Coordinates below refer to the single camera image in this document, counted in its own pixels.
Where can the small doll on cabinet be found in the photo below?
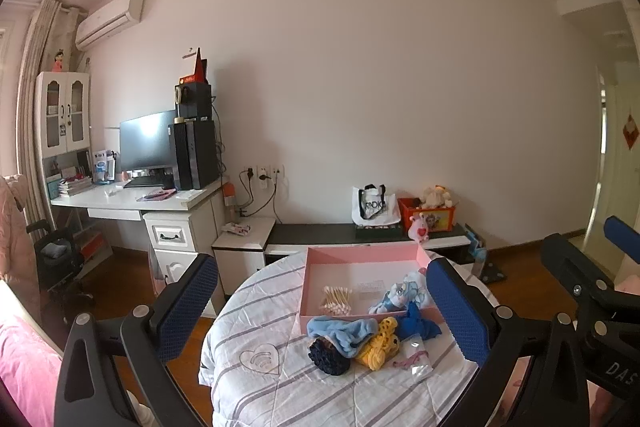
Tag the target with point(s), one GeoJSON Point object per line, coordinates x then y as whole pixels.
{"type": "Point", "coordinates": [59, 62]}

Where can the white glass door cabinet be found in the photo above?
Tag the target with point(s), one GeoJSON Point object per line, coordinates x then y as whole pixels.
{"type": "Point", "coordinates": [62, 113]}

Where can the low black white tv stand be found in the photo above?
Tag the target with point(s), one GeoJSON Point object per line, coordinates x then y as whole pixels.
{"type": "Point", "coordinates": [285, 240]}

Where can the pink shallow box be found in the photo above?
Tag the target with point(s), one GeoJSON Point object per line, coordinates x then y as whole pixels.
{"type": "Point", "coordinates": [368, 271]}

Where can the wall power sockets with cables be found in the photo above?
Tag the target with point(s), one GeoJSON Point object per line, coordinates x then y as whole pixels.
{"type": "Point", "coordinates": [262, 186]}

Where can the computer monitor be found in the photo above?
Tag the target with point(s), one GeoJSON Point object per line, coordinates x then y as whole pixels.
{"type": "Point", "coordinates": [144, 141]}

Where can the clear bag with hairband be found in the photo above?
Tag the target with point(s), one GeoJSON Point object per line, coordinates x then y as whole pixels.
{"type": "Point", "coordinates": [412, 358]}

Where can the cartoon print baby cloth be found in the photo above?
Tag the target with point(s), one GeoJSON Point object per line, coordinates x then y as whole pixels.
{"type": "Point", "coordinates": [412, 289]}

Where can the dark navy scrunchie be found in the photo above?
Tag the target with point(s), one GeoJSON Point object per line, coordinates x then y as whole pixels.
{"type": "Point", "coordinates": [326, 357]}

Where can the royal blue knitted item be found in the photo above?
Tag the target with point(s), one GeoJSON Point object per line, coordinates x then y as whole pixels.
{"type": "Point", "coordinates": [412, 323]}

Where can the black computer tower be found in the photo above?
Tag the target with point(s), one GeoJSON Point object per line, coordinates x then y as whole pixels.
{"type": "Point", "coordinates": [194, 154]}

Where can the stack of books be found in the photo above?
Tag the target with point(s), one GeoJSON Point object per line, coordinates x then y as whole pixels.
{"type": "Point", "coordinates": [72, 186]}

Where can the red paper bag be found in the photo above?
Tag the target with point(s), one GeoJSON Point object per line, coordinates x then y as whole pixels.
{"type": "Point", "coordinates": [192, 67]}

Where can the red toy storage box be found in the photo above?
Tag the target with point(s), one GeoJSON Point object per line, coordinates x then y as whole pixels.
{"type": "Point", "coordinates": [439, 219]}

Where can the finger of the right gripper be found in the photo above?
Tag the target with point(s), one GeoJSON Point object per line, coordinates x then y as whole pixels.
{"type": "Point", "coordinates": [621, 235]}
{"type": "Point", "coordinates": [594, 293]}

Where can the pink plush toy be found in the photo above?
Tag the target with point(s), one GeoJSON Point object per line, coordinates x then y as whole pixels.
{"type": "Point", "coordinates": [418, 230]}

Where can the pink bedding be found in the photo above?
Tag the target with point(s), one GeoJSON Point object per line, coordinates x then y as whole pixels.
{"type": "Point", "coordinates": [30, 361]}

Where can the black bathroom scale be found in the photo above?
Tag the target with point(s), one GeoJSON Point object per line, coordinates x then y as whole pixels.
{"type": "Point", "coordinates": [491, 274]}

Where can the light blue fleece hat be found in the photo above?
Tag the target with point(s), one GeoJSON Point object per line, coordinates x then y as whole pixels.
{"type": "Point", "coordinates": [348, 337]}

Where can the yellow crocheted toy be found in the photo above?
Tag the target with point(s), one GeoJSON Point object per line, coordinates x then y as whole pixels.
{"type": "Point", "coordinates": [380, 348]}

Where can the black office chair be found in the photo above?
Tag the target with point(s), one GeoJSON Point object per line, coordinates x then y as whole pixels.
{"type": "Point", "coordinates": [59, 262]}

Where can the white desk with drawers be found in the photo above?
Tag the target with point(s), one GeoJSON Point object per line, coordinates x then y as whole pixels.
{"type": "Point", "coordinates": [177, 228]}

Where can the black keyboard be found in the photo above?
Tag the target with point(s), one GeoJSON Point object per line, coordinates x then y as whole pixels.
{"type": "Point", "coordinates": [163, 181]}

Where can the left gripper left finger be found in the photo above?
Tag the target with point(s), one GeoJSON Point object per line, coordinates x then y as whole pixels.
{"type": "Point", "coordinates": [90, 392]}

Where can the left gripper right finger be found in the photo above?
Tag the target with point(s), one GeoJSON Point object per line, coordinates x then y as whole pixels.
{"type": "Point", "coordinates": [554, 389]}

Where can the red door decoration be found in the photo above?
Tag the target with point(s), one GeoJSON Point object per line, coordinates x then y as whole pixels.
{"type": "Point", "coordinates": [630, 131]}

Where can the blue packages beside stand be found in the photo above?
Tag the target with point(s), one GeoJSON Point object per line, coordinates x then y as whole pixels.
{"type": "Point", "coordinates": [477, 247]}

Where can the white air conditioner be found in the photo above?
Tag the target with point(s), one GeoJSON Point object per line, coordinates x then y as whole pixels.
{"type": "Point", "coordinates": [108, 21]}

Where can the bag of cotton swabs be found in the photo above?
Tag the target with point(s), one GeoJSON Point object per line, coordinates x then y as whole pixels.
{"type": "Point", "coordinates": [336, 301]}

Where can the black box on tower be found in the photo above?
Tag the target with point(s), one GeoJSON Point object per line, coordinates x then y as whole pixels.
{"type": "Point", "coordinates": [193, 100]}

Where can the white tote bag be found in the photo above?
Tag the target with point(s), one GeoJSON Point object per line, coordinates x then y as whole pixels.
{"type": "Point", "coordinates": [374, 206]}

